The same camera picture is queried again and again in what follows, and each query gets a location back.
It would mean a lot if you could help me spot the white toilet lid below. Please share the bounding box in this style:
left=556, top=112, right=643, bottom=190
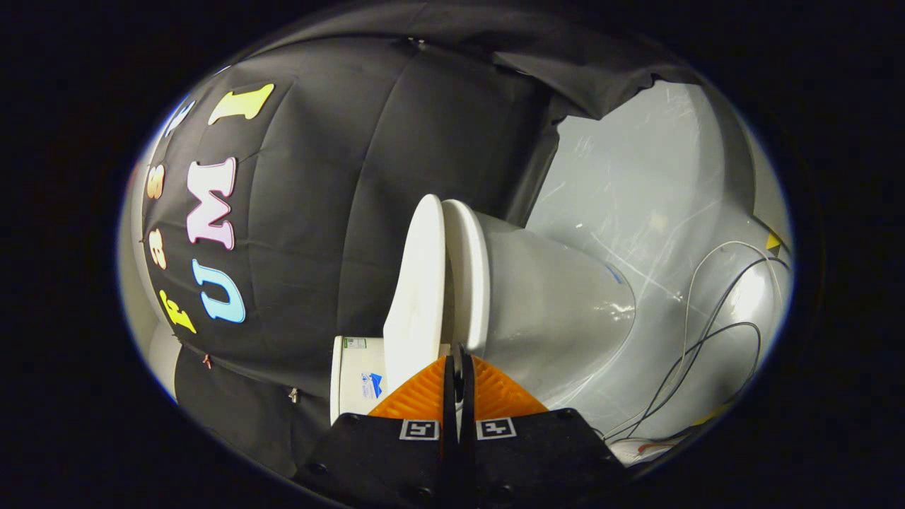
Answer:
left=383, top=194, right=448, bottom=393

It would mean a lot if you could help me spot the black backdrop cloth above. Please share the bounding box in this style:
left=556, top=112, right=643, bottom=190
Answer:
left=131, top=4, right=708, bottom=481

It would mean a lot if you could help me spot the white ceramic toilet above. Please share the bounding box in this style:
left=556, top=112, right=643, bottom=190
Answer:
left=329, top=211, right=637, bottom=425

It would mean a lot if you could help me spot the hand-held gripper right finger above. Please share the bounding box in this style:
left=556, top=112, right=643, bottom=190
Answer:
left=458, top=345, right=627, bottom=506

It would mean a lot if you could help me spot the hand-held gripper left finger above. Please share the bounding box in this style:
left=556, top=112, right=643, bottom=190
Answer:
left=293, top=352, right=460, bottom=506

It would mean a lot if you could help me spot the white floor cable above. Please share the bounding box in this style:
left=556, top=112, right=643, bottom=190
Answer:
left=636, top=240, right=787, bottom=425

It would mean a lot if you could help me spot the white toilet seat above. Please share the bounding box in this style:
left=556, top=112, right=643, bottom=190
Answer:
left=443, top=199, right=491, bottom=354

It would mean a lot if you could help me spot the black floor cable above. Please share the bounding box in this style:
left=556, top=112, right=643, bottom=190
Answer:
left=605, top=256, right=790, bottom=443

